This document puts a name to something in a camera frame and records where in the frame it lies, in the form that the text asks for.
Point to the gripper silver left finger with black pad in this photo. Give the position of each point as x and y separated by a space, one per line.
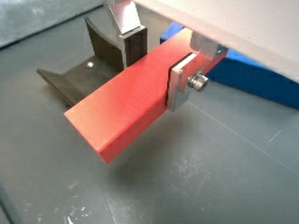
131 33

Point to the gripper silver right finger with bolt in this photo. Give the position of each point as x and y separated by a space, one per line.
188 72

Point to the red rectangular block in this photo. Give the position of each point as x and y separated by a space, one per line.
113 115

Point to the blue foam shape board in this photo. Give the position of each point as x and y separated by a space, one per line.
239 72

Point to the black curved fixture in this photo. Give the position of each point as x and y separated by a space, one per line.
92 73

